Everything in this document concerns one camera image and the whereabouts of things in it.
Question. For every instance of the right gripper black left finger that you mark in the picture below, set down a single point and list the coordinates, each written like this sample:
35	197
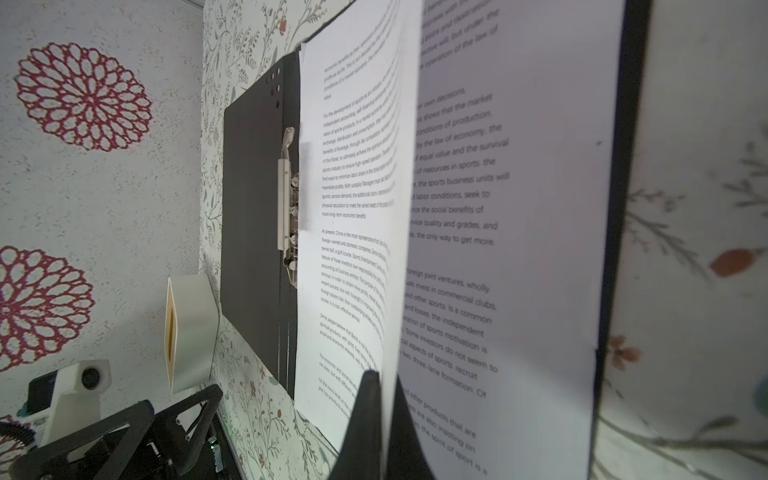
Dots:
360	455

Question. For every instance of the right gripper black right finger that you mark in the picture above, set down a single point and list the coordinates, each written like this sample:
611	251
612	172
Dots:
405	457

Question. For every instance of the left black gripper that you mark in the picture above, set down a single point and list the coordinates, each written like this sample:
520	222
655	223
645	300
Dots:
186	441

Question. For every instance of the red black file folder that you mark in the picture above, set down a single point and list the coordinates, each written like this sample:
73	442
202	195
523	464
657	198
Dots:
259	259

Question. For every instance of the text printed paper sheet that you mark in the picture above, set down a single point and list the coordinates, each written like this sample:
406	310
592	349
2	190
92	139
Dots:
515	126
357	140

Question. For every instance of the wooden tray with white rim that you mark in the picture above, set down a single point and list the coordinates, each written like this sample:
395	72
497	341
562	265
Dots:
191	327

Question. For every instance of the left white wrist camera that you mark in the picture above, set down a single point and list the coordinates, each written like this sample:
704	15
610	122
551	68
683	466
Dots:
67	400

